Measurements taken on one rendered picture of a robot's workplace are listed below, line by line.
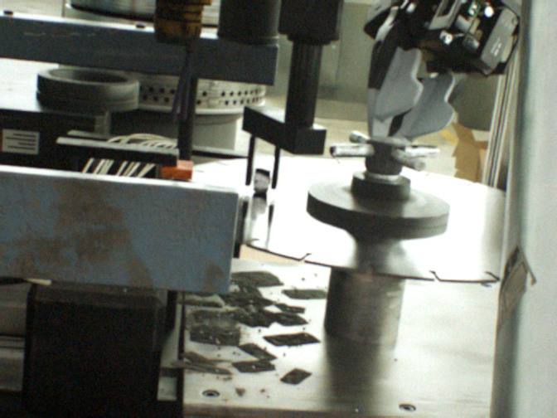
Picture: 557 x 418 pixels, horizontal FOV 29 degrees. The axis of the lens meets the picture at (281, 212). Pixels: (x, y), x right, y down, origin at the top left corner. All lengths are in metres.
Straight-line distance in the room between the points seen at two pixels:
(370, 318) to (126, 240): 0.26
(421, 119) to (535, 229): 0.55
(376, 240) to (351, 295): 0.09
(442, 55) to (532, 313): 0.59
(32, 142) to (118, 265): 0.55
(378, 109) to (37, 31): 0.32
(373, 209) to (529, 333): 0.46
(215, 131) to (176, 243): 0.88
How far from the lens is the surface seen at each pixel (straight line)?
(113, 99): 1.20
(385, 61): 0.89
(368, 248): 0.71
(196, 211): 0.62
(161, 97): 1.42
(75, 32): 1.00
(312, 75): 0.76
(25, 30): 1.00
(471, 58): 0.88
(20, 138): 1.18
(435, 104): 0.90
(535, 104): 0.38
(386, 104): 0.88
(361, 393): 0.74
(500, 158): 1.94
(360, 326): 0.82
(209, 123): 1.48
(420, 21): 0.90
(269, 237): 0.71
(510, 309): 0.35
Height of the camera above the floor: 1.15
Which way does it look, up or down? 15 degrees down
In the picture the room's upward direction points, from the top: 7 degrees clockwise
